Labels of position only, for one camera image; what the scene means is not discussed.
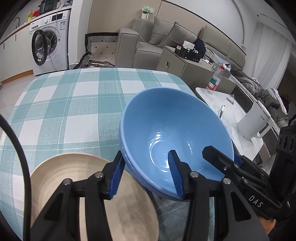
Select light blue bowl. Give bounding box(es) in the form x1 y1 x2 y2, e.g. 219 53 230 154
119 87 235 197

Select large cream plate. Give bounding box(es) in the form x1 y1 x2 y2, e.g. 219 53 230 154
31 153 159 240

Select white kitchen counter cabinets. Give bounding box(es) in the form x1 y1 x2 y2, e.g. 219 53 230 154
1 24 33 83

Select white electric kettle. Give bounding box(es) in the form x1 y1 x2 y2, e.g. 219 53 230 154
237 101 274 141

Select plastic water bottle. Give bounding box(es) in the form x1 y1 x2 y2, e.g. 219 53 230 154
206 65 225 94

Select grey side cabinet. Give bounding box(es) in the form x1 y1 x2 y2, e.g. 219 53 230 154
157 45 236 95

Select teal plaid tablecloth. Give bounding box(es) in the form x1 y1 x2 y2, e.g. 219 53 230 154
1 68 194 240

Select black box on cabinet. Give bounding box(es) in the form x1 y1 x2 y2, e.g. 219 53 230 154
174 46 206 63

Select grey sofa cushion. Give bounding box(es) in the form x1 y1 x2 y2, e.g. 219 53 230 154
149 17 174 46
158 22 198 48

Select grey sofa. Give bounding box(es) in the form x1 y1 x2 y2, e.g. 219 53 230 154
115 17 246 70

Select patterned folded mat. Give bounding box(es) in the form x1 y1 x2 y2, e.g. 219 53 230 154
73 32 118 69

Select white washing machine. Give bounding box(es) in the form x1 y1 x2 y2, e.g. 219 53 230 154
29 9 71 76

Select yellow oil bottle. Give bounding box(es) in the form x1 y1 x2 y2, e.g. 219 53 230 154
26 13 33 22

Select black pressure cooker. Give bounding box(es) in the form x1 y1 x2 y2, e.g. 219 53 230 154
39 0 59 15

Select black cable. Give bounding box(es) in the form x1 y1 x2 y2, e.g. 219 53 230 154
0 114 32 241

